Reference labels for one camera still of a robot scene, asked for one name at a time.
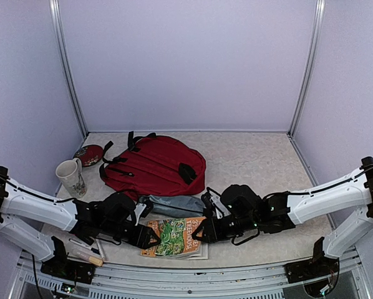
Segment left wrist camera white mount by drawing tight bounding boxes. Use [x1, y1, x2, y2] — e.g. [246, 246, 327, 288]
[127, 199, 153, 226]

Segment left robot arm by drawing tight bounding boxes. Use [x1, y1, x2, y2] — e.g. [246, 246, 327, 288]
[0, 166, 161, 277]

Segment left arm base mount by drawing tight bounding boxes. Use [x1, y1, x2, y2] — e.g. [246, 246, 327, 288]
[41, 237, 96, 284]

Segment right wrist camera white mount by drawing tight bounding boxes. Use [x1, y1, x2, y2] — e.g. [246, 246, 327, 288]
[201, 187, 231, 219]

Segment silver marker pen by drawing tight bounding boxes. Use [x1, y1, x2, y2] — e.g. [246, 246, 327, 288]
[95, 239, 107, 261]

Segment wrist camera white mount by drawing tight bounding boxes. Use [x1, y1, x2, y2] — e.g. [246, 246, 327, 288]
[201, 187, 231, 219]
[127, 199, 153, 226]

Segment black pen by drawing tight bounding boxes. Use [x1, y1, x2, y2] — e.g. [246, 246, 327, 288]
[90, 248, 100, 255]

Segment right aluminium corner post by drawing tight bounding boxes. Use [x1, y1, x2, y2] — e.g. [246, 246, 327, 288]
[288, 0, 326, 139]

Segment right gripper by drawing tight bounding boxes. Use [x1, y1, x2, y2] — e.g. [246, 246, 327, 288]
[190, 214, 258, 245]

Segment left aluminium corner post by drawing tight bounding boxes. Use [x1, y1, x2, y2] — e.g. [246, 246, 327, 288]
[49, 0, 89, 140]

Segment red student backpack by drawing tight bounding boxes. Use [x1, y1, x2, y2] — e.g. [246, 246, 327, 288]
[99, 131, 206, 199]

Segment orange treehouse book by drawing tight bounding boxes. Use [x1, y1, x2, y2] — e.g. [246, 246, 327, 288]
[141, 217, 208, 260]

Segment floral ceramic mug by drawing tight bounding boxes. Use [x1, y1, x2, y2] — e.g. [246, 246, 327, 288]
[56, 158, 87, 199]

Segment grey pencil case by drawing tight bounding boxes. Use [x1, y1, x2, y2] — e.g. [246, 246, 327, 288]
[138, 195, 205, 218]

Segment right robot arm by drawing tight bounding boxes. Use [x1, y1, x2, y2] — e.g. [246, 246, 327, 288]
[192, 156, 373, 277]

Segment aluminium corner post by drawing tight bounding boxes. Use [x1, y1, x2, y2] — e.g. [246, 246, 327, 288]
[288, 0, 326, 139]
[49, 0, 89, 140]

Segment red floral round tin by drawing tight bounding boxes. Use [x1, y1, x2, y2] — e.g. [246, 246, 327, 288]
[73, 145, 104, 168]

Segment aluminium front rail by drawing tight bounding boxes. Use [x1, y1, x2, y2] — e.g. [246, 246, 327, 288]
[10, 247, 371, 299]

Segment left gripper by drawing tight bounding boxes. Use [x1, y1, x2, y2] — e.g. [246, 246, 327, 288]
[102, 220, 162, 250]

